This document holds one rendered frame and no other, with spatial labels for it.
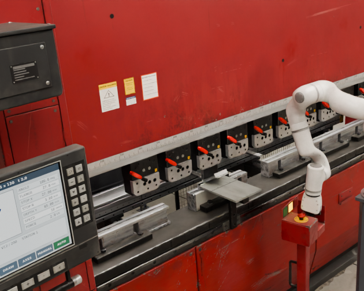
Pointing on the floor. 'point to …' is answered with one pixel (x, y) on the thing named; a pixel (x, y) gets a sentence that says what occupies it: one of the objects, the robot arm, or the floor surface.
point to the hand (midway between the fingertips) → (309, 218)
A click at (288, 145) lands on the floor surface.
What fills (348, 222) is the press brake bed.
